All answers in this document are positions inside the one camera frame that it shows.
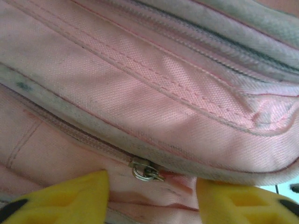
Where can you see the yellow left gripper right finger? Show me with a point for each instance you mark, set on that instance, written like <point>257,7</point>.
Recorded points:
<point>245,205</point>

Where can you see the pink student backpack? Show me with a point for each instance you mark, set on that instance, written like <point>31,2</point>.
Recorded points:
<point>149,81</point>

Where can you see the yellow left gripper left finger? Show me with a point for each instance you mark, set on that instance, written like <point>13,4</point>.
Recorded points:
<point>65,200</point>

